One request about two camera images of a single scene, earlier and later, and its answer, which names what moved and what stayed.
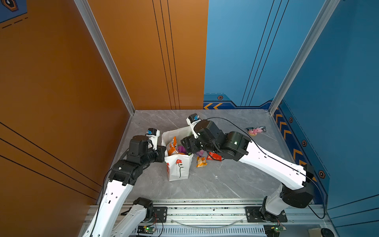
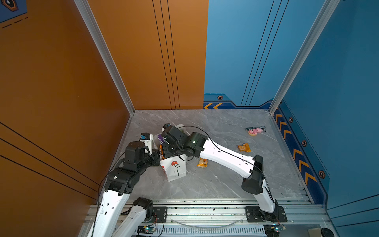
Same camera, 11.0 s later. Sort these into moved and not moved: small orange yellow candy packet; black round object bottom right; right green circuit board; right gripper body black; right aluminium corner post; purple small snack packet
Moved: right gripper body black; purple small snack packet
Not moved: right green circuit board; black round object bottom right; small orange yellow candy packet; right aluminium corner post
